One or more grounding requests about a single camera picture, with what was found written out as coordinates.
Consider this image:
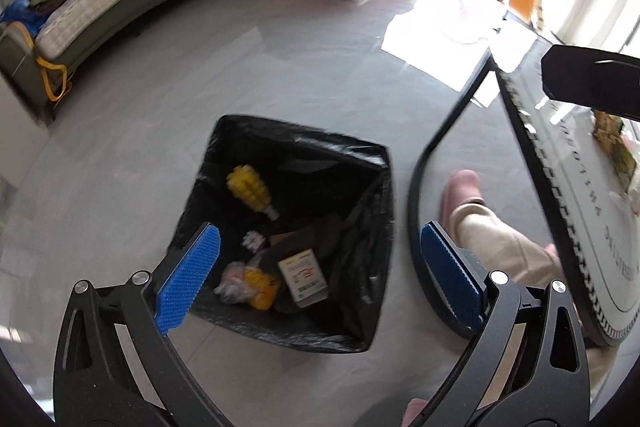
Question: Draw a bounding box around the torn white carton box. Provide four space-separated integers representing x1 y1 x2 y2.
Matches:
277 248 329 309

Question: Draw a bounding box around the trash bin with black bag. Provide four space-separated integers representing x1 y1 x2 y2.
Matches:
170 114 396 355

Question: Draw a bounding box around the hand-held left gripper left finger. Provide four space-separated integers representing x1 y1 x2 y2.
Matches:
52 221 222 427

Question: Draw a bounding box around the green food packet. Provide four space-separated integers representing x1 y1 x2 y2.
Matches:
592 109 638 180

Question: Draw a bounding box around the person's leg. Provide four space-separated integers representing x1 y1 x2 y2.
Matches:
447 202 621 408

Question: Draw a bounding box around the blue bag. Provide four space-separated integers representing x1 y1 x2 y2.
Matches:
0 0 48 38

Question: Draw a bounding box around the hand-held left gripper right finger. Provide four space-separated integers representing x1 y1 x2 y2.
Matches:
420 221 593 427

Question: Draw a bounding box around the yellow sponge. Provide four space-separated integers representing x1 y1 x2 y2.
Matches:
226 164 281 222

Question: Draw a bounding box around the small white scrap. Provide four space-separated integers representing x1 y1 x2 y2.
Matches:
242 229 268 253

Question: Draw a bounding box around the black table base frame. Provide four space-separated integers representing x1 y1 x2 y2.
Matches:
407 49 501 338

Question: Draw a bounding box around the white plastic bag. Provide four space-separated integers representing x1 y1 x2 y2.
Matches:
610 187 640 210

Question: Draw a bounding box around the pink slipper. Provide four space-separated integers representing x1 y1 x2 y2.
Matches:
442 169 486 228
405 399 437 427

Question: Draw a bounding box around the crumpled plastic wrapper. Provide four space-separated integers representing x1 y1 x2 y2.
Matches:
214 259 251 305

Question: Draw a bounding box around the yellow strap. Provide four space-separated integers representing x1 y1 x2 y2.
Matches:
35 57 71 105

